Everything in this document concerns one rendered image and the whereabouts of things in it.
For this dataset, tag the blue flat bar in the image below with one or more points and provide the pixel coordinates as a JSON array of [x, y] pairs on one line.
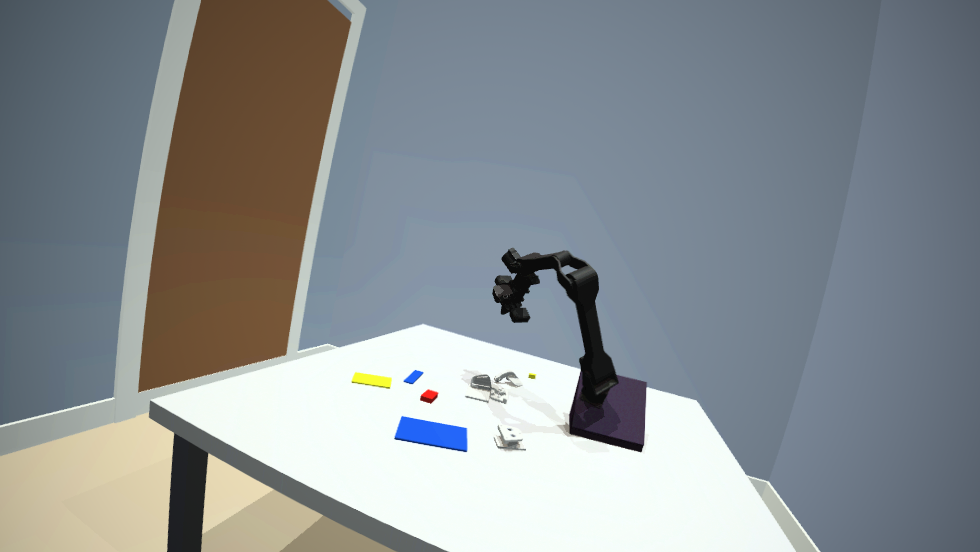
[[413, 377]]

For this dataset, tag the red rectangular block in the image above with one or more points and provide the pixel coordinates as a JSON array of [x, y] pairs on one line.
[[429, 396]]

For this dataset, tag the blue rectangular plate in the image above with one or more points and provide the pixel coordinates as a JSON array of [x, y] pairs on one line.
[[432, 434]]

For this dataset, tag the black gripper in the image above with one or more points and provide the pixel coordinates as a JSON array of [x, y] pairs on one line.
[[517, 314]]

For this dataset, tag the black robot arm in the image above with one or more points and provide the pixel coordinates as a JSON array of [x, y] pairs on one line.
[[582, 287]]

